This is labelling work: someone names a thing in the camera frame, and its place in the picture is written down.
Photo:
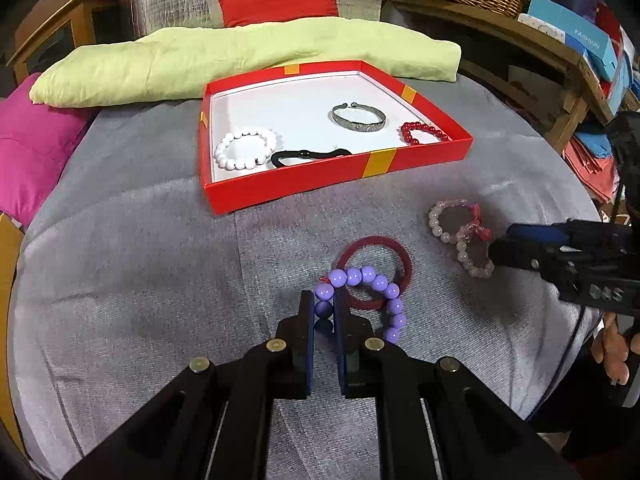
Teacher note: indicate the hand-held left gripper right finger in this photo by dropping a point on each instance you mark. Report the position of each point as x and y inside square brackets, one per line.
[342, 345]

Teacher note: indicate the light green folded blanket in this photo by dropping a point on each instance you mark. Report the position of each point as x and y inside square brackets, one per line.
[200, 57]

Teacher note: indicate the red paper bag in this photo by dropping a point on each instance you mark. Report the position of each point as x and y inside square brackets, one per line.
[610, 25]

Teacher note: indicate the magenta pillow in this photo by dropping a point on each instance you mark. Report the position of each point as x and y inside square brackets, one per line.
[35, 140]

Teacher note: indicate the light blue cardboard box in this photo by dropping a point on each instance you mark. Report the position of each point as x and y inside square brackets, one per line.
[565, 25]

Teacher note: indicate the wooden bench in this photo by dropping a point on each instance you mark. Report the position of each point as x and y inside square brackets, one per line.
[480, 25]

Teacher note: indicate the wooden cabinet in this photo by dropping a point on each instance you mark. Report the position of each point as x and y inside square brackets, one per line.
[55, 20]

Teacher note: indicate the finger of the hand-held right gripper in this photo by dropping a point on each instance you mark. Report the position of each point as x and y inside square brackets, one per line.
[535, 232]
[520, 257]

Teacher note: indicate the stack of folded cloths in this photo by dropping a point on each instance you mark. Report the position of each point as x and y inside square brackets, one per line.
[592, 165]

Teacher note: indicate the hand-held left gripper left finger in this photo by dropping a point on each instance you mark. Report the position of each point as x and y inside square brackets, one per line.
[309, 345]

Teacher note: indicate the white patterned box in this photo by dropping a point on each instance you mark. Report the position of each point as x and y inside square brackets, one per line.
[542, 27]

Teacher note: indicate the person's right hand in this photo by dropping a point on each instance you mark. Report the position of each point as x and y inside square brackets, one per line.
[612, 350]

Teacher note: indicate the grey blanket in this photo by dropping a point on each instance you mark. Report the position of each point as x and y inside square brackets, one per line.
[150, 285]

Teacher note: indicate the red cushion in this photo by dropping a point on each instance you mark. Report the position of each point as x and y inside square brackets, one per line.
[277, 2]

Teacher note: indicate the silver bangle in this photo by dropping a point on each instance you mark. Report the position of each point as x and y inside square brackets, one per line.
[357, 124]

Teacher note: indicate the red shallow cardboard box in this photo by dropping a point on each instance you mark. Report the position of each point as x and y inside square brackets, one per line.
[280, 110]

